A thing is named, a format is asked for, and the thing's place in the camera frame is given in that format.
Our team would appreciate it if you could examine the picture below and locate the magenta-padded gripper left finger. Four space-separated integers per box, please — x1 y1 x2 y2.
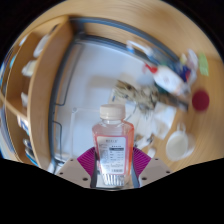
54 147 98 188

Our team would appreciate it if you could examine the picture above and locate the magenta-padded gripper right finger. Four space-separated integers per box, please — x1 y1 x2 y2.
129 147 174 188

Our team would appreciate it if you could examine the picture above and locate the clear bottle with pink drink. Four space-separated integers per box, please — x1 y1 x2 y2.
91 103 136 188

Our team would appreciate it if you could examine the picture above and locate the white earbud case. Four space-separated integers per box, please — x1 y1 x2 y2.
146 146 158 159

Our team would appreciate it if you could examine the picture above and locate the brown tree creature figurine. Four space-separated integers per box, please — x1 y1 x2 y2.
113 79 161 113

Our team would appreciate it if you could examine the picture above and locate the wooden shelf unit with items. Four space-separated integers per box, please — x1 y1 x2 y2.
0 21 74 169

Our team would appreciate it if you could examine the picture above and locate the flat round red coaster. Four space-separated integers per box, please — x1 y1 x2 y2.
191 89 211 112

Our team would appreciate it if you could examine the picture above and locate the white pump lotion bottle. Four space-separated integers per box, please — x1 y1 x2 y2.
143 63 186 96

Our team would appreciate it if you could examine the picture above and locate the small green sponge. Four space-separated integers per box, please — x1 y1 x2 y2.
198 53 210 77

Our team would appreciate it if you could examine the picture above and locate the clear pump dispenser bottle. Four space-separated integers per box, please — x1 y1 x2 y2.
126 39 174 64

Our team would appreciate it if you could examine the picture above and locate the grey metal desk frame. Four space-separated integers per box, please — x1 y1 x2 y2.
48 16 188 164

